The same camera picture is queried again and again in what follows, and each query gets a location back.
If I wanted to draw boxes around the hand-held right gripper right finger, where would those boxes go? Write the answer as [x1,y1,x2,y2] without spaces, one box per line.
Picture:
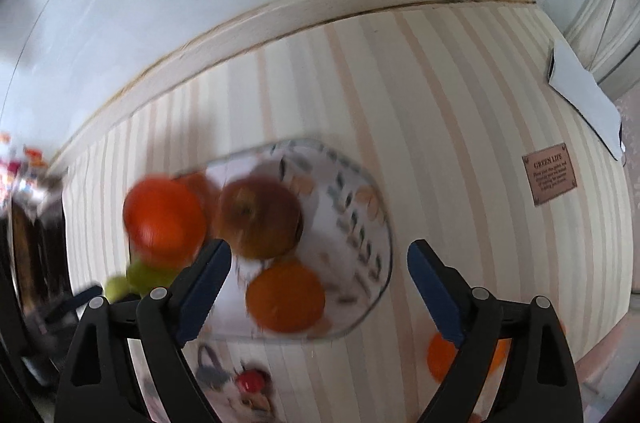
[406,239,586,423]

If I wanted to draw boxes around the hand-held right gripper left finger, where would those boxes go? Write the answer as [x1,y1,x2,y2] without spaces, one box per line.
[54,238,233,423]

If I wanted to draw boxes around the green apple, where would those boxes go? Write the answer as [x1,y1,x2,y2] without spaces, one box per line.
[127,257,182,299]
[103,275,133,304]

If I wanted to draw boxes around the small orange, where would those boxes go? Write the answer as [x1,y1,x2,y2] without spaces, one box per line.
[426,332,512,385]

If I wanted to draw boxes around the large orange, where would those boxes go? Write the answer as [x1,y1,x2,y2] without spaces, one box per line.
[122,176,208,266]

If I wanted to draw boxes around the red yellow apple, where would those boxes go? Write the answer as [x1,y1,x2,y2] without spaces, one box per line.
[217,176,305,261]

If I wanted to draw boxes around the red cherry tomato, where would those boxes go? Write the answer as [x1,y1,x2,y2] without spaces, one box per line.
[236,369,265,395]

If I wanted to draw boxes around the white patterned oval plate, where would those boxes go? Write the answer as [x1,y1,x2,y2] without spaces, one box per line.
[170,137,396,344]

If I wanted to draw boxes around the dark blurred bar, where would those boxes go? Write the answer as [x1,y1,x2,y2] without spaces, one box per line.
[46,285,103,321]

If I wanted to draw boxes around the striped cat print mat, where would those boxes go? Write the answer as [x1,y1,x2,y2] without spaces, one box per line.
[62,0,633,423]

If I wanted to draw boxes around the brown mat label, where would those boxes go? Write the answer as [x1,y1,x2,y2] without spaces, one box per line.
[521,143,580,207]

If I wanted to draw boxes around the patterned glass door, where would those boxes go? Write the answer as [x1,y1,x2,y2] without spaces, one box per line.
[617,93,640,294]

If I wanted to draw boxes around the colourful wall stickers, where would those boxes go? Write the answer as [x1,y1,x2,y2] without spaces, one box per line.
[0,130,48,194]

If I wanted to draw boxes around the white door frame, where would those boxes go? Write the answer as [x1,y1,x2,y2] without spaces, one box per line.
[565,0,640,89]

